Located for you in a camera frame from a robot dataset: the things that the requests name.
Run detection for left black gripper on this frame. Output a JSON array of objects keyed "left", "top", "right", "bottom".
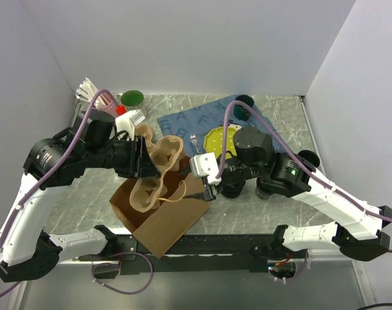
[{"left": 86, "top": 134, "right": 161, "bottom": 178}]

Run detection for brown paper bag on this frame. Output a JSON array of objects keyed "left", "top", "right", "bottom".
[{"left": 109, "top": 172, "right": 209, "bottom": 258}]

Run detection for stack of black lids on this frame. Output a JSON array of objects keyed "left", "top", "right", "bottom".
[{"left": 221, "top": 181, "right": 245, "bottom": 199}]

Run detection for dark takeout cup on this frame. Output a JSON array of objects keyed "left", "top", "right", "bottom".
[
  {"left": 298, "top": 150, "right": 320, "bottom": 168},
  {"left": 255, "top": 178, "right": 274, "bottom": 200}
]

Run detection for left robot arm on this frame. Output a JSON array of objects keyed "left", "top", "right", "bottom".
[{"left": 0, "top": 110, "right": 161, "bottom": 283}]

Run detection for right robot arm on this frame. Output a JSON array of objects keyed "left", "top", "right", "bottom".
[{"left": 188, "top": 127, "right": 392, "bottom": 262}]

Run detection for cardboard cup carrier tray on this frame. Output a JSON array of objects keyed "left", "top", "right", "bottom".
[{"left": 134, "top": 123, "right": 154, "bottom": 142}]

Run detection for silver fork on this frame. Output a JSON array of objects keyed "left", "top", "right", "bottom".
[{"left": 190, "top": 134, "right": 200, "bottom": 154}]

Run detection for yellow green dotted plate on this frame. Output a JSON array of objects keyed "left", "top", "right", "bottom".
[{"left": 203, "top": 124, "right": 242, "bottom": 159}]

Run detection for blue letter print cloth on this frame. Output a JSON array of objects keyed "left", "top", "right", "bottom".
[{"left": 157, "top": 94, "right": 293, "bottom": 162}]

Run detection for green inside ceramic mug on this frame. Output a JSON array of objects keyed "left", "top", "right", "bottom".
[{"left": 119, "top": 90, "right": 147, "bottom": 118}]

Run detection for pink straw holder cup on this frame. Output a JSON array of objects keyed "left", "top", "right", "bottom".
[{"left": 94, "top": 92, "right": 118, "bottom": 118}]

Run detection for dark teal mug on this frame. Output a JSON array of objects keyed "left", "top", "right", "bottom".
[{"left": 233, "top": 94, "right": 254, "bottom": 121}]

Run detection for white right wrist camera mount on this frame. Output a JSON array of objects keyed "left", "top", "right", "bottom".
[{"left": 189, "top": 152, "right": 222, "bottom": 185}]

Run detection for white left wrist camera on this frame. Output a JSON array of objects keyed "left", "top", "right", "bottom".
[{"left": 115, "top": 105, "right": 145, "bottom": 138}]

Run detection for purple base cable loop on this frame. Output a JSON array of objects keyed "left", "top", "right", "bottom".
[{"left": 91, "top": 251, "right": 154, "bottom": 295}]

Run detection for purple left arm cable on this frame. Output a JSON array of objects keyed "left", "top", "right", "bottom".
[{"left": 0, "top": 89, "right": 116, "bottom": 300}]

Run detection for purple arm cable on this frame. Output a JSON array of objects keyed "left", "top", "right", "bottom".
[
  {"left": 0, "top": 89, "right": 116, "bottom": 300},
  {"left": 216, "top": 100, "right": 392, "bottom": 227}
]

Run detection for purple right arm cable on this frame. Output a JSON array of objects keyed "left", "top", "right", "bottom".
[{"left": 216, "top": 100, "right": 392, "bottom": 227}]

